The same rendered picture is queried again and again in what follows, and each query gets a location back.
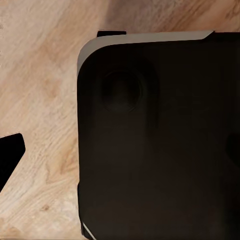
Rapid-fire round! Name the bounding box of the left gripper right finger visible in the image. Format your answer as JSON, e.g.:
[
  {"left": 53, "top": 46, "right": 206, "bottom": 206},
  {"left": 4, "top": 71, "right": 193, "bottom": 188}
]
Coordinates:
[{"left": 224, "top": 132, "right": 240, "bottom": 172}]

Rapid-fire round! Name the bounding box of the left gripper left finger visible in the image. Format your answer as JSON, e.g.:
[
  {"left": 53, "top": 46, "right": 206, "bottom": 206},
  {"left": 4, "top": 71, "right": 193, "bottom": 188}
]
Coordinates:
[{"left": 0, "top": 133, "right": 26, "bottom": 192}]

